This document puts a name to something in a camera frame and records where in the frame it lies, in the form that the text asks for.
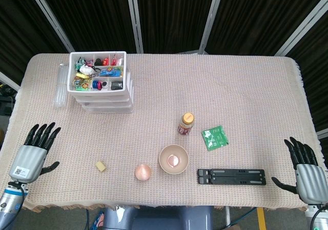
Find beige woven tablecloth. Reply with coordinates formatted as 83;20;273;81
0;53;328;212

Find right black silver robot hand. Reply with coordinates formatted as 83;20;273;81
271;136;328;205

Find peach coloured ball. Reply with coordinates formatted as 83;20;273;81
134;164;152;181

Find clear plastic tube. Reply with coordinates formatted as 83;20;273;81
52;62;70;109

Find beige bowl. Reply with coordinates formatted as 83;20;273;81
158;144;190;175

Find blue red printed packet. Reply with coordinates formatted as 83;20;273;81
93;211;105;229

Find black folding stand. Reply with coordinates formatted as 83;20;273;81
197;168;267;185

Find green tea packet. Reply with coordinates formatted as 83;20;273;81
200;125;229;152

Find pink red clips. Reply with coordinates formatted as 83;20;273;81
111;53;124;66

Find white toy figure keychain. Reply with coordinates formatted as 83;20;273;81
79;65;93;76

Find clear plastic drawer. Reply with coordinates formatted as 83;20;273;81
73;91;134;100

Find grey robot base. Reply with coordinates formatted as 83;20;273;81
102;205;215;230

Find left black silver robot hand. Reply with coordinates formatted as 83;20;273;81
9;122;62;184

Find clear drawer with white ball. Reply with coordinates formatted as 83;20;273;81
81;103;134;114

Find black fabric divider panel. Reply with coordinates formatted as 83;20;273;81
278;0;328;138
33;0;140;54
202;0;328;56
130;0;221;54
0;0;75;87

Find white drawer organizer with trinkets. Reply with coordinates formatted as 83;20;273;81
67;51;136;114

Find blue toy packet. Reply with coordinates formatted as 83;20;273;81
98;70;121;77

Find colourful cartoon packets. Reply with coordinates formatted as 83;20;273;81
73;77;92;91

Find yellow eraser block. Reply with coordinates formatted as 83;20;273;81
95;160;107;173

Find Costa coffee bottle yellow cap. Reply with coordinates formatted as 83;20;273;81
177;112;195;137

